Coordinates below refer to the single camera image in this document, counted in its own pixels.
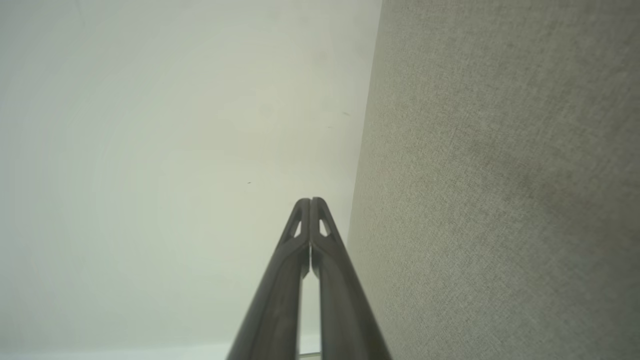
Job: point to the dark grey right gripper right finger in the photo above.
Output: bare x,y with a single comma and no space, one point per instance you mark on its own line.
345,320

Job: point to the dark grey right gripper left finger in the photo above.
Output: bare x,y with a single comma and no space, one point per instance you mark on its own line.
275,320

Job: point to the grey fabric sofa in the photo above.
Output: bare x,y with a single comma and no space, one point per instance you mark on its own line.
500,175

